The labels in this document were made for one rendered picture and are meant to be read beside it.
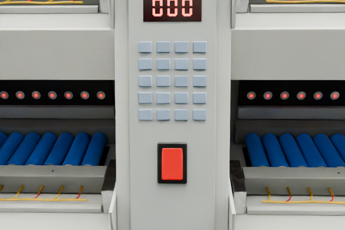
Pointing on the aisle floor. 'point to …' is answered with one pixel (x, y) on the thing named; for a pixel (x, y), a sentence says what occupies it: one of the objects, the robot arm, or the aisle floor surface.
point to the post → (122, 90)
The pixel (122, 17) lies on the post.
